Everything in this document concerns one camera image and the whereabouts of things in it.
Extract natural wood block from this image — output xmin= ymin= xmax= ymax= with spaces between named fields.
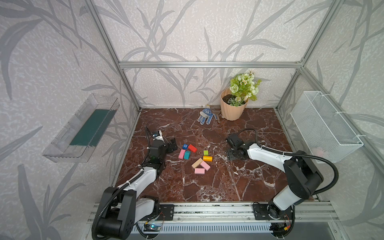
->
xmin=192 ymin=158 xmax=203 ymax=169

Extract pink block front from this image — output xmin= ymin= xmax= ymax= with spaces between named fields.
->
xmin=194 ymin=168 xmax=206 ymax=175

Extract pink block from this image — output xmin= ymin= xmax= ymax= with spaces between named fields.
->
xmin=200 ymin=161 xmax=211 ymax=171
xmin=178 ymin=149 xmax=186 ymax=160
xmin=194 ymin=168 xmax=206 ymax=175

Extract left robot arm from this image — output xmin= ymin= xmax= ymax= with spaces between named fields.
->
xmin=92 ymin=137 xmax=178 ymax=240

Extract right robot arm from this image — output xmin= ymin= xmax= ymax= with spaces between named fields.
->
xmin=226 ymin=133 xmax=340 ymax=220

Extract teal block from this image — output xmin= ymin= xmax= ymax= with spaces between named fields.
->
xmin=184 ymin=151 xmax=191 ymax=160

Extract red block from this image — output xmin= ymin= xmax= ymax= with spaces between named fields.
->
xmin=188 ymin=145 xmax=197 ymax=153

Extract yellow cylinder block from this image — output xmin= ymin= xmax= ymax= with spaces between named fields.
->
xmin=203 ymin=156 xmax=213 ymax=162

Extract beige flower pot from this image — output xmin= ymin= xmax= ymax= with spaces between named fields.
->
xmin=220 ymin=88 xmax=248 ymax=121

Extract small brown rake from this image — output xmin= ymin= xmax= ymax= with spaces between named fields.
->
xmin=210 ymin=105 xmax=221 ymax=123

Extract blue white garden glove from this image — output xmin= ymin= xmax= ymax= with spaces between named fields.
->
xmin=198 ymin=108 xmax=218 ymax=125

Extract green white artificial flowers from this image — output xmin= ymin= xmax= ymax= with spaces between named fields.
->
xmin=227 ymin=71 xmax=262 ymax=107

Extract green mat in tray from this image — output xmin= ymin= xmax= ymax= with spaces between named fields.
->
xmin=70 ymin=109 xmax=117 ymax=147

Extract left controller board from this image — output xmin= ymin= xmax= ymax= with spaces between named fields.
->
xmin=144 ymin=223 xmax=162 ymax=232

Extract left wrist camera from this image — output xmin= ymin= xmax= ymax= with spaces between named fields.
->
xmin=152 ymin=131 xmax=165 ymax=142

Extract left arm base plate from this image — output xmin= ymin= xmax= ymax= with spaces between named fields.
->
xmin=150 ymin=204 xmax=175 ymax=221

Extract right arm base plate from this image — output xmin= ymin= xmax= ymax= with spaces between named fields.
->
xmin=252 ymin=202 xmax=295 ymax=221

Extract clear plastic wall tray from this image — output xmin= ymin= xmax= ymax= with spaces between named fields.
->
xmin=43 ymin=94 xmax=120 ymax=163

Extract white wire mesh basket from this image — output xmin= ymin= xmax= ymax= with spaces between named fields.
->
xmin=291 ymin=91 xmax=364 ymax=163

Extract aluminium frame crossbar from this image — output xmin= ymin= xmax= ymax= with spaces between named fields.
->
xmin=119 ymin=62 xmax=301 ymax=69

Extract right connector wires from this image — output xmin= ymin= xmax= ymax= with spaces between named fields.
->
xmin=269 ymin=222 xmax=293 ymax=238

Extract aluminium front rail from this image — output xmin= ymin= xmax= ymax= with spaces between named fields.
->
xmin=86 ymin=201 xmax=340 ymax=224

